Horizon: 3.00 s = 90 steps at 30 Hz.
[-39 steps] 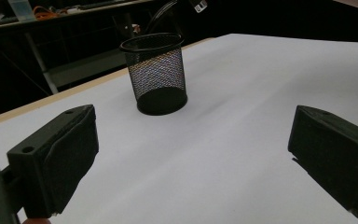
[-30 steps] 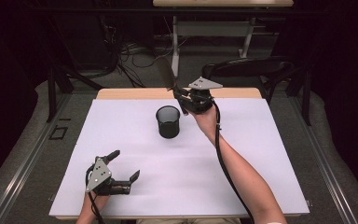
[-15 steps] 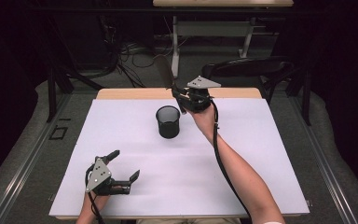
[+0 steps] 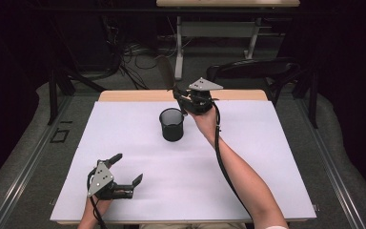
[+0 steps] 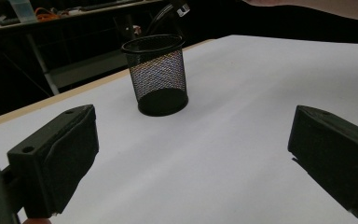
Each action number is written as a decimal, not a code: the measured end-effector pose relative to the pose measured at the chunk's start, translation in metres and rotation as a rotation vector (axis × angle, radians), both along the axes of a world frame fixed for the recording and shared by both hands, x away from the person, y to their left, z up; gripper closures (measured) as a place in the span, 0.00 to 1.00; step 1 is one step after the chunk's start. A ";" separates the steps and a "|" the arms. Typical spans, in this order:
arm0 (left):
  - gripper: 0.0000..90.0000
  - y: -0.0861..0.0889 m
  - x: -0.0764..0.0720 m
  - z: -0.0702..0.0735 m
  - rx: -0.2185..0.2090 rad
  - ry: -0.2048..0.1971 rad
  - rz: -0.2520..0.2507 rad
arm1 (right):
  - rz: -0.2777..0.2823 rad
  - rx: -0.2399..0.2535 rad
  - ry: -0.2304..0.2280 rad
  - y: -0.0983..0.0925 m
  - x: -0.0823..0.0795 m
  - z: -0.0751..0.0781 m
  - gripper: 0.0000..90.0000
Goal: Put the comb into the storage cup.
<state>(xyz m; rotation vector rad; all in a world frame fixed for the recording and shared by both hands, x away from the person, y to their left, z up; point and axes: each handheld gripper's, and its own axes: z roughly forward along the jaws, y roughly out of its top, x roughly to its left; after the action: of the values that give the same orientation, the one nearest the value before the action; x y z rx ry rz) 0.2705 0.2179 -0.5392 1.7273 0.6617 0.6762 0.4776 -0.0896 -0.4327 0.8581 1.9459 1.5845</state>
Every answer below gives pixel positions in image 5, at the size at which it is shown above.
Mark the translucent plastic box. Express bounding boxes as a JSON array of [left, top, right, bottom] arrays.
[[7, 0, 38, 23]]

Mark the white table mat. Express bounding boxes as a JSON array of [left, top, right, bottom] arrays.
[[0, 35, 358, 224]]

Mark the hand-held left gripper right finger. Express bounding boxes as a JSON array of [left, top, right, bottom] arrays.
[[287, 105, 358, 219]]

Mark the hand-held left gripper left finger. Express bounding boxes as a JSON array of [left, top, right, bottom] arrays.
[[7, 104, 100, 219]]

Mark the beige desk with white legs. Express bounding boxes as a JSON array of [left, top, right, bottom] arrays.
[[0, 0, 169, 96]]

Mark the orange cable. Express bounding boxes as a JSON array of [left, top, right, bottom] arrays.
[[34, 7, 70, 22]]

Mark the wooden table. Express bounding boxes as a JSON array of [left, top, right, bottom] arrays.
[[0, 38, 216, 133]]

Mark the black office chair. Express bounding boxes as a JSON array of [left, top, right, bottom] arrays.
[[144, 0, 194, 36]]

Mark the black mesh pen holder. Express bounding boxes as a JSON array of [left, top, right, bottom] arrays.
[[120, 34, 189, 118]]

